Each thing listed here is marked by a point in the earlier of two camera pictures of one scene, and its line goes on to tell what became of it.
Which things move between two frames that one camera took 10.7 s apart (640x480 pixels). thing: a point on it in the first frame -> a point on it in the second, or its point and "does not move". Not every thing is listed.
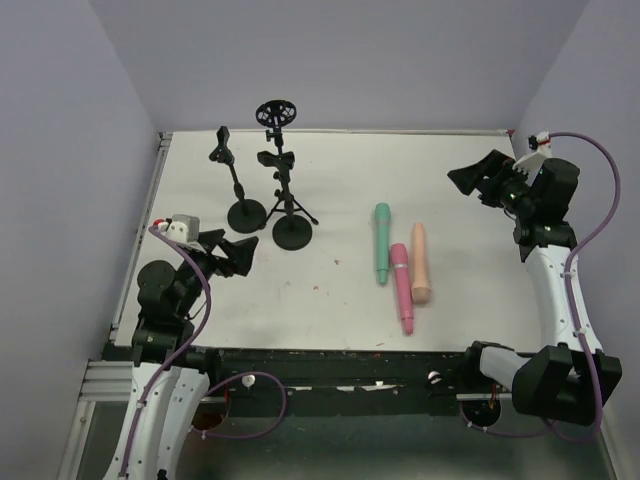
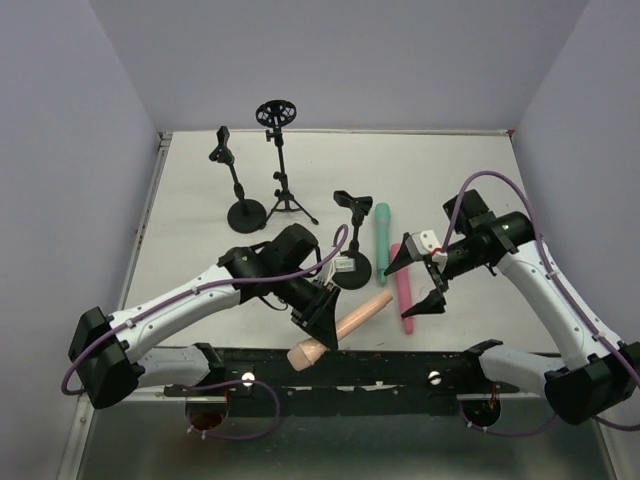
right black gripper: x=495 y=181 -> x=434 y=273
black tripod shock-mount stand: x=277 y=114 does not move
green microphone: x=383 y=214 does not move
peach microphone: x=421 y=289 -> x=304 y=354
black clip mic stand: x=290 y=232 -> x=359 y=278
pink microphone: x=400 y=257 does not move
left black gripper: x=215 y=255 -> x=317 y=306
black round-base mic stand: x=247 y=215 does not move
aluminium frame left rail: x=113 y=381 does not move
